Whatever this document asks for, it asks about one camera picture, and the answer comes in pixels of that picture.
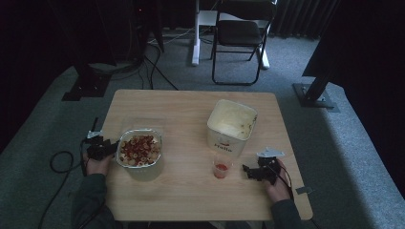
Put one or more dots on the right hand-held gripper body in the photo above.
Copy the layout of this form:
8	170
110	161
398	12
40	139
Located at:
266	171

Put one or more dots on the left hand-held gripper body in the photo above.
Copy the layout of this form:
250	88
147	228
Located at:
97	148

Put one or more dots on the glass container of food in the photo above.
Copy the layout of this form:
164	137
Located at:
139	149

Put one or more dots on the clear plastic cup red sauce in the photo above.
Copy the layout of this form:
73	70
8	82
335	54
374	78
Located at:
221	168

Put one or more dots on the white square bucket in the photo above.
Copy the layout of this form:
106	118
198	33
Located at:
231	125

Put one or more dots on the person's left hand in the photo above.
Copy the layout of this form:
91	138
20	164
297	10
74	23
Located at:
97	167

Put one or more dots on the person's right hand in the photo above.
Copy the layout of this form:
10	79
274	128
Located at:
281	187

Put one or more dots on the black tape strip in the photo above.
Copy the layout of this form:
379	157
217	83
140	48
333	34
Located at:
95	122

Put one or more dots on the grey tape strip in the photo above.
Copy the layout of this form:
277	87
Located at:
304	190

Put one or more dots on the black stand base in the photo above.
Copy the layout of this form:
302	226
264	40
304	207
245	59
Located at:
89	87

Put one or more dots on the black stand with metal base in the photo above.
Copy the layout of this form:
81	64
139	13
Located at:
313	95

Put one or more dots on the black folding chair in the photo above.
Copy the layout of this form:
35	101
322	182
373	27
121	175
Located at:
238	31

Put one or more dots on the dark pleated curtain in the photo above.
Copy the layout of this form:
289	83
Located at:
302	19

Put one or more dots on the white desk frame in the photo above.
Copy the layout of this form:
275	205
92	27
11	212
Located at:
196	47

